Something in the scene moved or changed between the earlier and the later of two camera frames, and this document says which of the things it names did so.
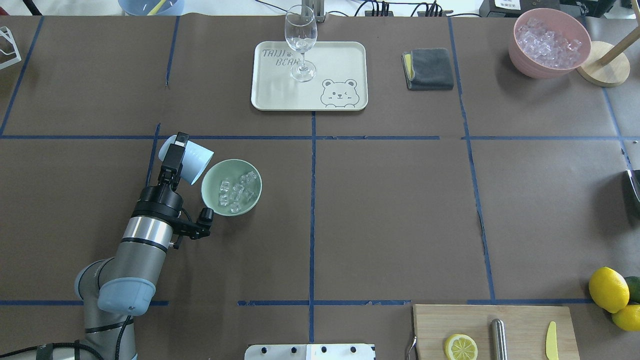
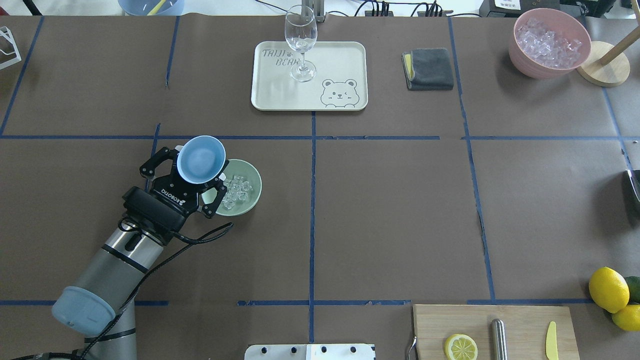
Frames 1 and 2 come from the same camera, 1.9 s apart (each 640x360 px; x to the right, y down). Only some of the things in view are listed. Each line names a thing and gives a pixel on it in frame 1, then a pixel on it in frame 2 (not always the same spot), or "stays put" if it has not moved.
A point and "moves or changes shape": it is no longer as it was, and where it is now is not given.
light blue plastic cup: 196,159 moves or changes shape
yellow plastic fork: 158,7 stays put
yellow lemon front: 609,289 stays put
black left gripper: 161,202 to 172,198
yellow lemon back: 628,318 stays put
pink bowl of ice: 548,43 stays put
